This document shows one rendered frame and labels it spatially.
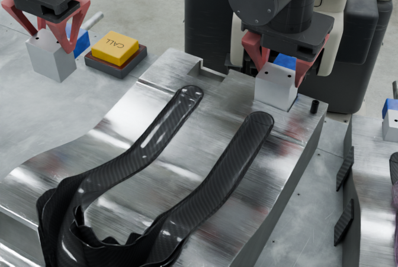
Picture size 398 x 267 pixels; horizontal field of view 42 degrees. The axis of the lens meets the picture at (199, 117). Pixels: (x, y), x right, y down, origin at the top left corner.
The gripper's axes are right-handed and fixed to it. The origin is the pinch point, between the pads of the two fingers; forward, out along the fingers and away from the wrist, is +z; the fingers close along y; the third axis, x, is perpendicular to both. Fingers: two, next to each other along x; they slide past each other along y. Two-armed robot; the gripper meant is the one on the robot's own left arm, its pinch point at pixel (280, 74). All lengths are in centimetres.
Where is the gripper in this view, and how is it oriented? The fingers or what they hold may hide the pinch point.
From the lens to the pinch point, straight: 72.2
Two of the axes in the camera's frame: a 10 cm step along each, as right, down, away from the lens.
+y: 8.7, 3.4, -3.4
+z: 0.1, 6.9, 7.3
